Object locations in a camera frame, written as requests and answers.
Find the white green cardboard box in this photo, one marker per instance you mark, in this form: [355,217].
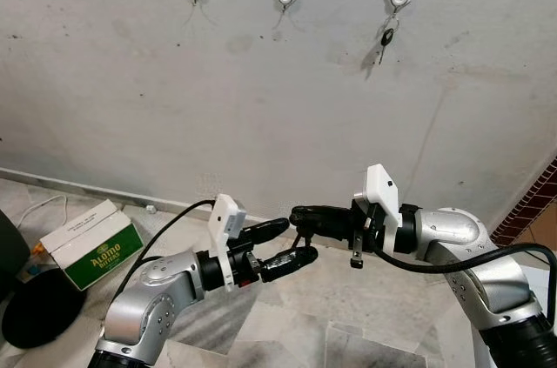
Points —
[104,259]

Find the brown brick trim strip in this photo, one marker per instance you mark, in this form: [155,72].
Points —
[526,203]

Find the black round bin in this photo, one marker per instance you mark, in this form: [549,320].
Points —
[43,311]

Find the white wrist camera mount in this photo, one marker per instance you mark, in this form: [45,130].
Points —
[380,190]
[228,216]

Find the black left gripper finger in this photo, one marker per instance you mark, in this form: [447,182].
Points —
[291,262]
[268,230]

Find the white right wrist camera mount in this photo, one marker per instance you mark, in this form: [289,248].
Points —
[380,190]

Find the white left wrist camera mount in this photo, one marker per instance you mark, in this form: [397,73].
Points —
[228,216]

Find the black headed key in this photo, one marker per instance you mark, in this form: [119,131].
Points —
[387,37]

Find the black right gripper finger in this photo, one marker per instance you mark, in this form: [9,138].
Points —
[322,212]
[326,227]

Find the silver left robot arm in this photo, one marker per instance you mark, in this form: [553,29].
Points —
[144,307]

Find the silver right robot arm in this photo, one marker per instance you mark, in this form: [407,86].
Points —
[452,229]

